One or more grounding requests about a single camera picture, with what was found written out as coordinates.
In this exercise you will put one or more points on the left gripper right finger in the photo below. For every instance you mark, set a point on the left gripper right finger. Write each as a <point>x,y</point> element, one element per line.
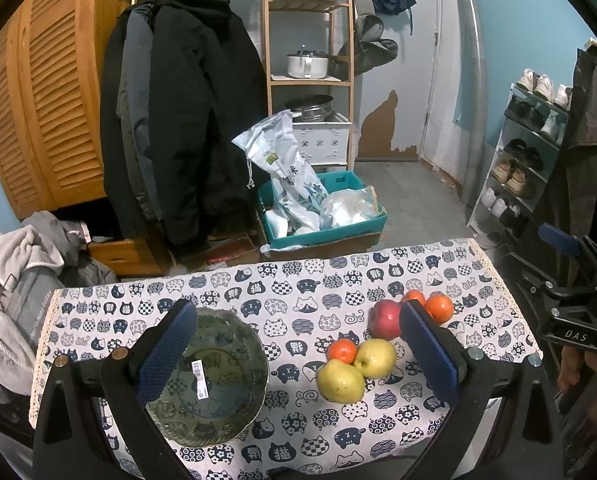
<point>502,422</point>

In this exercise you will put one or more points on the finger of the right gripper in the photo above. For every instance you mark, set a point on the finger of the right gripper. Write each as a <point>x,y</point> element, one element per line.
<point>563,242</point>

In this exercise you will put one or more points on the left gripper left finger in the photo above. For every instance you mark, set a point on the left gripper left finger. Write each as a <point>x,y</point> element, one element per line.
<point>70,442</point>

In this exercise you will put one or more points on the orange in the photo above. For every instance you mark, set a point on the orange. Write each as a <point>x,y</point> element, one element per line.
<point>414,295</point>
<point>343,350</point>
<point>440,308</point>

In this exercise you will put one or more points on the yellow pear back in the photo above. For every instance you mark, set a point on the yellow pear back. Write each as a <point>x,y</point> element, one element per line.
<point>375,358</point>

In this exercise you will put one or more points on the yellow pear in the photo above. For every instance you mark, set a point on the yellow pear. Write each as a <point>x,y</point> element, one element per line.
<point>375,358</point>
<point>340,382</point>

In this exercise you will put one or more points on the red apple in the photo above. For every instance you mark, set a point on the red apple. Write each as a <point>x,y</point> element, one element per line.
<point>383,320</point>

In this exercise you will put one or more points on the yellow pear front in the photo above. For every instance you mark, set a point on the yellow pear front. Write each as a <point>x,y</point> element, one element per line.
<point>340,382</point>

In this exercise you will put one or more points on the person's right hand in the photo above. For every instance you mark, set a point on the person's right hand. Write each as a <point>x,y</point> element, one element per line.
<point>572,361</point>

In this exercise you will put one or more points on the shoe rack with shoes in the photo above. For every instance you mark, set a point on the shoe rack with shoes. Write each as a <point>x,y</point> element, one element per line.
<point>525,156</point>

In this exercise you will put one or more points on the green patterned glass plate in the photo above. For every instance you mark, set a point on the green patterned glass plate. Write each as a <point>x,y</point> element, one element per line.
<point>218,386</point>

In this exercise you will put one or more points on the grey clothes pile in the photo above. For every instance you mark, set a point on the grey clothes pile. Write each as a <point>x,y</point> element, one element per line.
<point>41,256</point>

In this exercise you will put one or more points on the wooden drawer box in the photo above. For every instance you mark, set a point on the wooden drawer box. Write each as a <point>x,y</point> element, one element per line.
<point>131,258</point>

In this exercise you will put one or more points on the cat pattern tablecloth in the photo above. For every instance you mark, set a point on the cat pattern tablecloth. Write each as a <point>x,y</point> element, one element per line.
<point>298,308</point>

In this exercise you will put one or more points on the clear plastic bag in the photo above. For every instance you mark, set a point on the clear plastic bag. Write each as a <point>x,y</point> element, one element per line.
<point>348,207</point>

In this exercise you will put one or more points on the teal plastic crate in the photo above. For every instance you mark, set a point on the teal plastic crate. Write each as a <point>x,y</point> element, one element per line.
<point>302,236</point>

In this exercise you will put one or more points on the white patterned storage box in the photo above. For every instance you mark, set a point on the white patterned storage box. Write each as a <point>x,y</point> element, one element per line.
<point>324,143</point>

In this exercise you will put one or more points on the white rice bag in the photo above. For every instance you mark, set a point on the white rice bag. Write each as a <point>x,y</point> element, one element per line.
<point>296,189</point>

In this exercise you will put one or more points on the grey hanging bag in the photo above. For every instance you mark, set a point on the grey hanging bag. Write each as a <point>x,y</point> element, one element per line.
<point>371,50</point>

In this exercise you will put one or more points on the steel pot on box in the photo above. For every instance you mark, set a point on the steel pot on box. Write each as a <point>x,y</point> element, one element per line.
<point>312,108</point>

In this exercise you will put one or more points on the dark blue umbrella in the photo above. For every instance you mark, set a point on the dark blue umbrella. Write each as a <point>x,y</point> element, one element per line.
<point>396,7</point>

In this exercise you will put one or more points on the white cooking pot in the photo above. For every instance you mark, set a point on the white cooking pot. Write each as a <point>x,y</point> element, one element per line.
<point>307,64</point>

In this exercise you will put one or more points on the wooden louvered wardrobe door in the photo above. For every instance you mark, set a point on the wooden louvered wardrobe door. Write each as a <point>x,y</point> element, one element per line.
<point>51,59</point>

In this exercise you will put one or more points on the wooden shelf rack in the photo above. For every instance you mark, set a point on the wooden shelf rack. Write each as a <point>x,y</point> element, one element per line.
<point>322,25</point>

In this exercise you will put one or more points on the black hanging coat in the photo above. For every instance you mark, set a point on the black hanging coat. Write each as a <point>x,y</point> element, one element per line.
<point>181,79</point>

